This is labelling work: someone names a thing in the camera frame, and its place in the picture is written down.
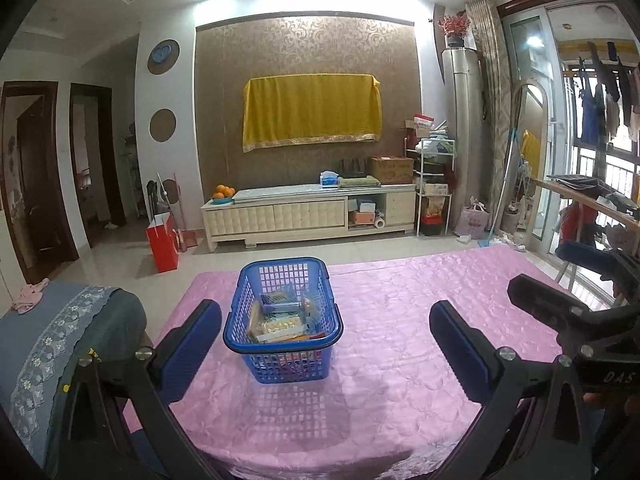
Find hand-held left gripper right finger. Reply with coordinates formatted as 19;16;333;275
429;300;596;480

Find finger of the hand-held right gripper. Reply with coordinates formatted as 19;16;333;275
555;241;640;306
507;274;617;347

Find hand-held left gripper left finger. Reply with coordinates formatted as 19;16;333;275
47;299;223;480

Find blue plastic basket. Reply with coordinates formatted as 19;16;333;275
222;257;344;385

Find clear cracker packet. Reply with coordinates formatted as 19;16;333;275
248;301;308;345

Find blue snack packet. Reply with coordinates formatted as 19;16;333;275
260;294;301;313

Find clear plastic snack packet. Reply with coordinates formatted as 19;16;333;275
299;284;322;323

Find wooden balcony railing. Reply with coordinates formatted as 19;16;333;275
537;177;640;261

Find blue flat mop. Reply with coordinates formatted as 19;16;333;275
477;130;518;247

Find pink bag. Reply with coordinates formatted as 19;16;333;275
454;200;491;240

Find red paper bag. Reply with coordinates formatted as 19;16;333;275
146;212;181;273

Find broom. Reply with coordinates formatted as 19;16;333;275
172;172;190;253

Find hanging clothes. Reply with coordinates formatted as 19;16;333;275
575;42;640;146

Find arched floor mirror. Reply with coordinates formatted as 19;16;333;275
505;79;551;241

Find cream tv cabinet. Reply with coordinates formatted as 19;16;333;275
201;184;418;253

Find white metal rack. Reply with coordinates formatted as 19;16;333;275
414;137;458;236

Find pink cloth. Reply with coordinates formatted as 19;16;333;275
11;282;51;314

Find standing air conditioner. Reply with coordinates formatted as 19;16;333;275
442;47;486;226

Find cardboard box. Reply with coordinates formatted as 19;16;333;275
369;156;415;185

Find green folded cushion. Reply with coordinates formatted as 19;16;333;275
337;175;382;189

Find beige curtain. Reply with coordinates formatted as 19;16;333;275
465;0;513;231

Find red white box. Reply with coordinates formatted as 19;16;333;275
404;114;436;141

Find red flower vase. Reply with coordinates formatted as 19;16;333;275
439;12;472;50

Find yellow cloth cover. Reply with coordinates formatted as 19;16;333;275
242;74;383;153

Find dark wooden door frame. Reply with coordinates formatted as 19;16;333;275
70;84;126;248
0;80;78;283

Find round wall disc blue plate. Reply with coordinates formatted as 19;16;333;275
147;39;181;76

